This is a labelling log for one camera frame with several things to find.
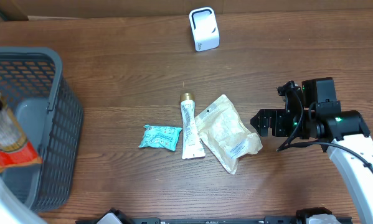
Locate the beige paper pouch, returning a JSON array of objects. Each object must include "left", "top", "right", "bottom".
[{"left": 195, "top": 95, "right": 262, "bottom": 174}]

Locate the white tube with gold cap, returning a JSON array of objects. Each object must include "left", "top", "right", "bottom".
[{"left": 180, "top": 93, "right": 205, "bottom": 159}]

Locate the teal snack packet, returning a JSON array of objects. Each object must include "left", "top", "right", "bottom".
[{"left": 139, "top": 124, "right": 182, "bottom": 151}]

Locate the red and clear snack package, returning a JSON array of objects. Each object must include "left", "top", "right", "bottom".
[{"left": 0, "top": 94, "right": 42, "bottom": 173}]

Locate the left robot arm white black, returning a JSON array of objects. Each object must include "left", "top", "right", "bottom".
[{"left": 0, "top": 177, "right": 134, "bottom": 224}]

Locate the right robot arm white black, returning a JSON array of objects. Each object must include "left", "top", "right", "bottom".
[{"left": 250, "top": 77, "right": 373, "bottom": 223}]

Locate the white barcode scanner stand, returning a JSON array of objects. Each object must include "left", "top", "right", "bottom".
[{"left": 189, "top": 7, "right": 220, "bottom": 52}]

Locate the grey plastic mesh basket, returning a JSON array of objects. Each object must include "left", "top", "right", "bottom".
[{"left": 0, "top": 47, "right": 83, "bottom": 212}]

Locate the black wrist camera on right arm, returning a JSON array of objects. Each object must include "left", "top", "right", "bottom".
[{"left": 277, "top": 81, "right": 304, "bottom": 115}]

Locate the black rail at table edge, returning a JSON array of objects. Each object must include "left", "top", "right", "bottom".
[{"left": 133, "top": 216, "right": 302, "bottom": 224}]

